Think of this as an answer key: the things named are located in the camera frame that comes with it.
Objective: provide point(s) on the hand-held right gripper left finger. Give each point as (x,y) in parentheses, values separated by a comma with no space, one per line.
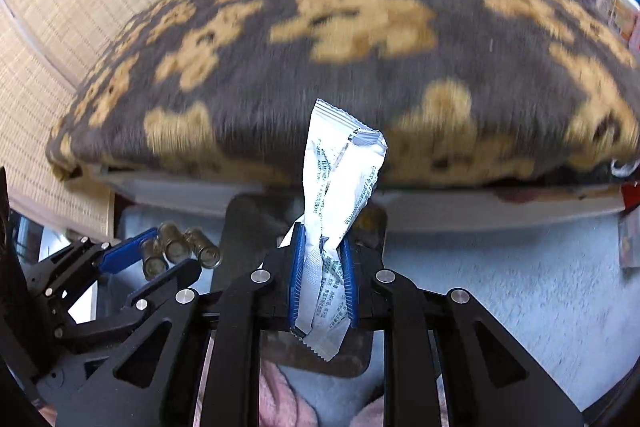
(297,267)

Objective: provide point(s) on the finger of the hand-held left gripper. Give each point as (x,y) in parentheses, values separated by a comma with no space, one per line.
(150,291)
(125,252)

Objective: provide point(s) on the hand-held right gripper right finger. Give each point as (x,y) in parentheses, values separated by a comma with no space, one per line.
(350,277)

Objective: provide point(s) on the brown glass vial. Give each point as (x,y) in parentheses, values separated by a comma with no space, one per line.
(204,251)
(154,263)
(175,244)

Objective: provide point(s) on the white printed wrapper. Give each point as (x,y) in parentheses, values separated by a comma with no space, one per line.
(340,167)

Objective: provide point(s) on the glass-topped wooden table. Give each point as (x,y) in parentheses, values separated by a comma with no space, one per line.
(200,199)

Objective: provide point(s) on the pink cloth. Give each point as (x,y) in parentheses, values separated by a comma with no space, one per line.
(280,397)

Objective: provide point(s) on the bear-printed fleece blanket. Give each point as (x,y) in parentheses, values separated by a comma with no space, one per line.
(280,72)

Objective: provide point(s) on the red bag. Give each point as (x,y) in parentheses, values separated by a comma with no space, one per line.
(631,227)

